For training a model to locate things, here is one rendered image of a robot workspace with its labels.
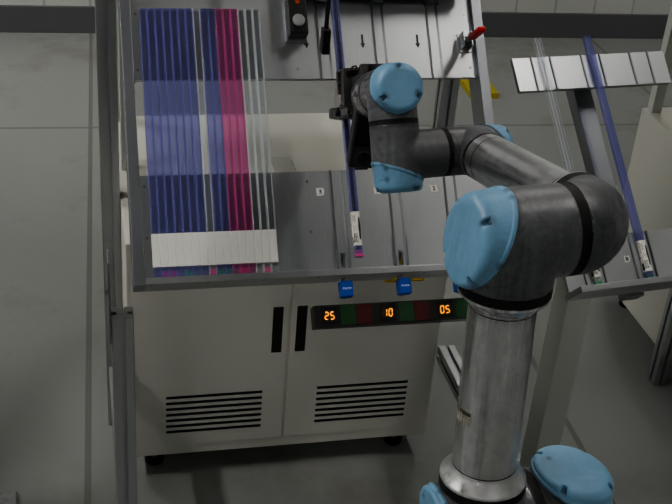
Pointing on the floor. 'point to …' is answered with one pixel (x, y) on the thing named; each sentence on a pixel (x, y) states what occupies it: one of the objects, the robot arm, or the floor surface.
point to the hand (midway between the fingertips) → (345, 117)
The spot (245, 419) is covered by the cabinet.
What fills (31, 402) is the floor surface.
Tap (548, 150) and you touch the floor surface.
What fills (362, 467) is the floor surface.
